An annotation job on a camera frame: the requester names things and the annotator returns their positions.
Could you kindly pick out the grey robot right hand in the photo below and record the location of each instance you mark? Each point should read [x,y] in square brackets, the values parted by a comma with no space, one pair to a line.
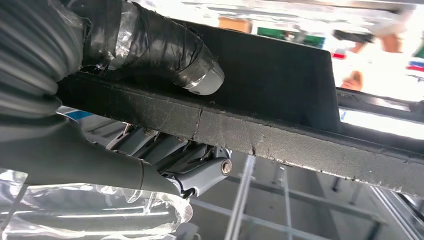
[66,155]

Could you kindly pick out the stainless steel workbench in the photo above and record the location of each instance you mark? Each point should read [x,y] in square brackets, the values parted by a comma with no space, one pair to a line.
[240,198]

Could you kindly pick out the brown cardboard box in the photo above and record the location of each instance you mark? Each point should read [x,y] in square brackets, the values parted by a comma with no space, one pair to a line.
[235,24]

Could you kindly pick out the green crate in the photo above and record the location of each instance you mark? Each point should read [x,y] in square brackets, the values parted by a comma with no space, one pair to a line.
[270,32]

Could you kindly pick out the person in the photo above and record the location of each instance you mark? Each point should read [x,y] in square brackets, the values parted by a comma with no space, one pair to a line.
[352,82]

